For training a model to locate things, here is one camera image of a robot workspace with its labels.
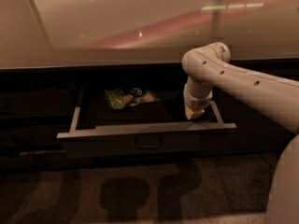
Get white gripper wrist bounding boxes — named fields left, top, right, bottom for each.
left=183, top=85, right=213, bottom=120

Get dark drawer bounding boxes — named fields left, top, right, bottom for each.
left=57, top=91, right=236, bottom=158
left=0, top=125, right=59, bottom=147
left=0, top=91, right=73, bottom=119
left=0, top=150, right=95, bottom=173

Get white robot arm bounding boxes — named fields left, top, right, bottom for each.
left=182, top=42, right=299, bottom=224

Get dark cabinet door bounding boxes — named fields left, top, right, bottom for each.
left=209, top=89, right=294, bottom=154

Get green snack bag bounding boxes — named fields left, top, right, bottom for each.
left=105, top=87, right=160, bottom=110

